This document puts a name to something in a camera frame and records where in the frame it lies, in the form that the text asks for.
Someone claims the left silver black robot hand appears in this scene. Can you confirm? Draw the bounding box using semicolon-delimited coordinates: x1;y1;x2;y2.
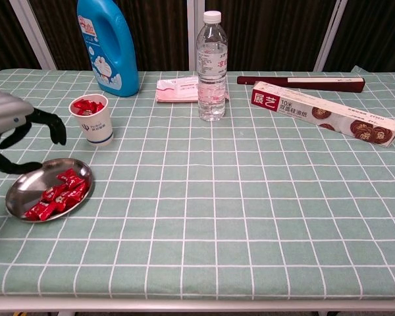
0;88;67;175

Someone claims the round silver metal plate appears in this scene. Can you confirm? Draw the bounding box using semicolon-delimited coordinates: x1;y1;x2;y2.
5;157;95;224

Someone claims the white paper cup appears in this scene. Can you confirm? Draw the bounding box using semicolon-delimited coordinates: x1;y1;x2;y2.
68;93;115;148

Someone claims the dark brown curtain panel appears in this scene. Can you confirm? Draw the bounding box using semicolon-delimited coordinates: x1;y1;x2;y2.
0;0;42;80
203;0;333;72
322;0;395;73
29;0;189;72

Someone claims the blue detergent pump bottle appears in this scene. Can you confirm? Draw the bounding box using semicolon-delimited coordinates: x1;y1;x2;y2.
76;0;141;98

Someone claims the pink white tissue packet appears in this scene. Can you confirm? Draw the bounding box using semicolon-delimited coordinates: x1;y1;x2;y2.
155;75;231;103

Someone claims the clear plastic water bottle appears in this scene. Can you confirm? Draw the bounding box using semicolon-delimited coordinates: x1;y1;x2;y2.
196;10;230;122

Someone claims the green checked tablecloth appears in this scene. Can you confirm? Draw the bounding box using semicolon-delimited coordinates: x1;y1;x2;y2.
0;65;395;301

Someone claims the long dark red box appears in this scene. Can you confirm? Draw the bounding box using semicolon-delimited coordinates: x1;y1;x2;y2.
236;75;366;93

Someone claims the white baking paper box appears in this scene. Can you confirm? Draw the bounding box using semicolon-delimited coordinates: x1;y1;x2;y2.
250;80;395;149

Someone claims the grey metal partition post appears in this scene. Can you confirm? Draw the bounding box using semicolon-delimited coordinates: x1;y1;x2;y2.
314;0;348;72
186;0;205;72
9;0;57;70

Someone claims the white table frame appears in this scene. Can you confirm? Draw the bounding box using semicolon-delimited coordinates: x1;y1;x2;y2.
0;295;395;316

